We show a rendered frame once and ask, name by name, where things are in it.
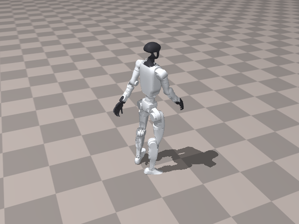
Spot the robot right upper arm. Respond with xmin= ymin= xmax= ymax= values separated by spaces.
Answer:
xmin=155 ymin=68 xmax=171 ymax=95

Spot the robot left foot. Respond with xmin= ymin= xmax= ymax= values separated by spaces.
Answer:
xmin=135 ymin=148 xmax=146 ymax=164

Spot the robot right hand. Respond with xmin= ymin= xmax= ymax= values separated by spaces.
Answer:
xmin=175 ymin=98 xmax=184 ymax=110

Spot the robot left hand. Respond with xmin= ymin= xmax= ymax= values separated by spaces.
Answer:
xmin=113 ymin=96 xmax=125 ymax=117

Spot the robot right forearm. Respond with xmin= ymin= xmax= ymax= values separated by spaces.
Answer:
xmin=167 ymin=88 xmax=180 ymax=103

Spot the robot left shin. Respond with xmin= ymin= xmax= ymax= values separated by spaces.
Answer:
xmin=135 ymin=128 xmax=145 ymax=158

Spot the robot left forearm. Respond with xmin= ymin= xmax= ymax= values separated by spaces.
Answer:
xmin=122 ymin=81 xmax=134 ymax=102

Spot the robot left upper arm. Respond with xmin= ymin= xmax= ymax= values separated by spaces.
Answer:
xmin=130 ymin=60 xmax=143 ymax=86

